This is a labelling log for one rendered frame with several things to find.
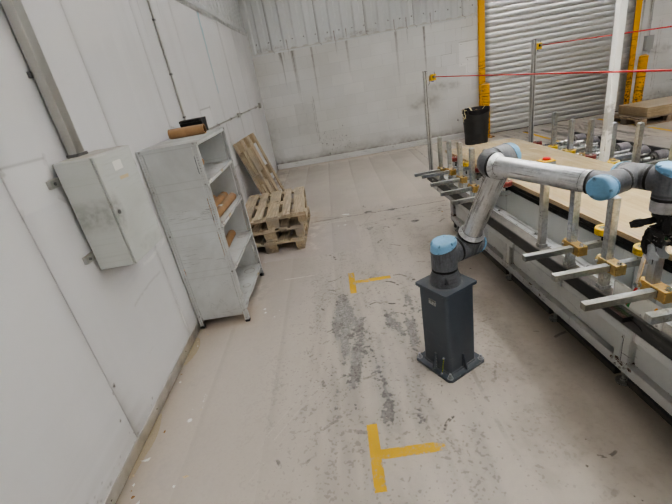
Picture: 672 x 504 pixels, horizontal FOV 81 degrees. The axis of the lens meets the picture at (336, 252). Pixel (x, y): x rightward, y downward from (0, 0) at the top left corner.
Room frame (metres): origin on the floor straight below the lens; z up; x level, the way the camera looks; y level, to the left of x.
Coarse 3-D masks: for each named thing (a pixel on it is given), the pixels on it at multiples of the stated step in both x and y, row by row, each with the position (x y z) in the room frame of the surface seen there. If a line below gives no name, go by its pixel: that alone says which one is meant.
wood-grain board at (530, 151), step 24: (480, 144) 4.13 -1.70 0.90; (528, 144) 3.76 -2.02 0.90; (600, 168) 2.68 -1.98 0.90; (528, 192) 2.54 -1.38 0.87; (552, 192) 2.38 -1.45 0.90; (624, 192) 2.17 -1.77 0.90; (648, 192) 2.11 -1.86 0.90; (600, 216) 1.91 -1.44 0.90; (624, 216) 1.85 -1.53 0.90; (648, 216) 1.81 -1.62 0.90
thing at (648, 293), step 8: (648, 288) 1.27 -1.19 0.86; (608, 296) 1.27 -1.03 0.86; (616, 296) 1.26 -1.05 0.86; (624, 296) 1.25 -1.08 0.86; (632, 296) 1.24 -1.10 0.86; (640, 296) 1.24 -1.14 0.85; (648, 296) 1.24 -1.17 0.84; (584, 304) 1.24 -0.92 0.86; (592, 304) 1.24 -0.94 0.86; (600, 304) 1.24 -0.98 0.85; (608, 304) 1.24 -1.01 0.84; (616, 304) 1.24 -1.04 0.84
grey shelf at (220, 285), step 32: (160, 160) 2.97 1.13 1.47; (192, 160) 2.96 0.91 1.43; (224, 160) 3.83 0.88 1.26; (160, 192) 2.97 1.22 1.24; (192, 192) 2.96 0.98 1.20; (192, 224) 2.96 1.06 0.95; (224, 224) 3.06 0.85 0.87; (192, 256) 2.97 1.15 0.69; (224, 256) 2.96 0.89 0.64; (256, 256) 3.84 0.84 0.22; (192, 288) 2.97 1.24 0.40; (224, 288) 2.96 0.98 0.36
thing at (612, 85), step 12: (624, 0) 2.88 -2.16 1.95; (624, 12) 2.88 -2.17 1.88; (624, 24) 2.88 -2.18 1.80; (612, 48) 2.91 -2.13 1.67; (612, 60) 2.90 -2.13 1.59; (612, 84) 2.88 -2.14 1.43; (612, 96) 2.88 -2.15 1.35; (612, 108) 2.88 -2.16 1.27; (612, 120) 2.88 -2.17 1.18; (600, 156) 2.91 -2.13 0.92
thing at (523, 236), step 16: (464, 192) 3.28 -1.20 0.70; (496, 224) 2.55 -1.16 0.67; (512, 224) 2.44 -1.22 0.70; (512, 240) 2.32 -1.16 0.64; (528, 240) 2.17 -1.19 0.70; (560, 256) 1.91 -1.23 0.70; (576, 288) 1.67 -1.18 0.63; (592, 288) 1.57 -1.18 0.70; (608, 288) 1.53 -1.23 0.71; (640, 320) 1.28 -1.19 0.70; (640, 336) 1.27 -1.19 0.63; (656, 336) 1.20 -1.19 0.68
